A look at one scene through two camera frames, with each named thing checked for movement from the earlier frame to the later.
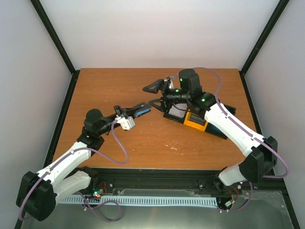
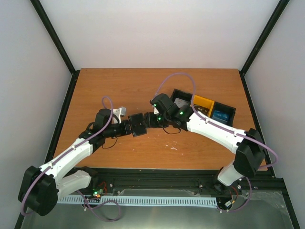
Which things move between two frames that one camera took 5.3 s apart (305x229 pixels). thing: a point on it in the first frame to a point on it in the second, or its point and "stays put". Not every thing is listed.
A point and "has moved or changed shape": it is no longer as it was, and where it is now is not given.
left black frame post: x=40 y=10 stays put
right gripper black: x=158 y=85 to x=150 y=122
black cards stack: x=197 y=119 has moved or changed shape
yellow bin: x=188 y=122 has moved or changed shape
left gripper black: x=123 y=115 to x=126 y=130
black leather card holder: x=141 y=109 to x=137 y=124
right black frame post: x=269 y=26 stays put
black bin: x=177 y=119 has moved or changed shape
